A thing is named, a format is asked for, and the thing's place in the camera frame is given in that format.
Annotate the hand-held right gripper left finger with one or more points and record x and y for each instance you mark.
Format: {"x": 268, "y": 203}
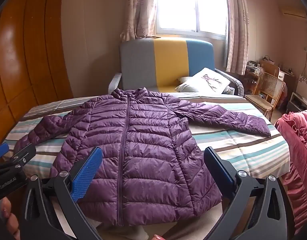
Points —
{"x": 86, "y": 172}

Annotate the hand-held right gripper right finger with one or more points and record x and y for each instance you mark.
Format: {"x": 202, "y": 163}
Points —
{"x": 219, "y": 171}

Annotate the purple down jacket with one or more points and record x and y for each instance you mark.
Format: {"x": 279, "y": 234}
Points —
{"x": 143, "y": 142}

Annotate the person's left hand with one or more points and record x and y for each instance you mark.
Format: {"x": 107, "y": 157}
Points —
{"x": 8, "y": 212}

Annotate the person's right hand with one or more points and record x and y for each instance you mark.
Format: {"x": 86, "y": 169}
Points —
{"x": 159, "y": 237}

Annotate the striped bed quilt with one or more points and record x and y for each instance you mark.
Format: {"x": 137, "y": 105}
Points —
{"x": 243, "y": 150}

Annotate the beige bed sheet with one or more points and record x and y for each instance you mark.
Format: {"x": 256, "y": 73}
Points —
{"x": 173, "y": 226}

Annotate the pink ruffled blanket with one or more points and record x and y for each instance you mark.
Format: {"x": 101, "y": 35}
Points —
{"x": 298, "y": 142}

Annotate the white deer print pillow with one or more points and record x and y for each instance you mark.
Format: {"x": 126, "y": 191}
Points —
{"x": 203, "y": 81}

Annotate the small white pillow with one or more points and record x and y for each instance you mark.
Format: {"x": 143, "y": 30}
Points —
{"x": 183, "y": 79}

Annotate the rattan chair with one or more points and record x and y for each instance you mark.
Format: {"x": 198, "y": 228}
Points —
{"x": 269, "y": 85}

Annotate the wooden wardrobe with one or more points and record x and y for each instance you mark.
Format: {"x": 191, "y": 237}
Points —
{"x": 31, "y": 55}

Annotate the cluttered wooden desk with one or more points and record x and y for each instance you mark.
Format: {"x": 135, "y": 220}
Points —
{"x": 251, "y": 73}

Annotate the white storage box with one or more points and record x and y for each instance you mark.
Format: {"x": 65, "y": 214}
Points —
{"x": 298, "y": 101}

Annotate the grey yellow blue sofa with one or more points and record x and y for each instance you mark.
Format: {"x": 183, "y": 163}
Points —
{"x": 168, "y": 62}

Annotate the beige patterned curtain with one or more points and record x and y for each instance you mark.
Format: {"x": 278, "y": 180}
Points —
{"x": 236, "y": 25}
{"x": 139, "y": 7}

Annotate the window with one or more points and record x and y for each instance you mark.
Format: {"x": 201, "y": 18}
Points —
{"x": 191, "y": 5}

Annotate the wall air conditioner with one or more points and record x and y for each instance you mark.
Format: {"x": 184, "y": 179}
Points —
{"x": 292, "y": 11}

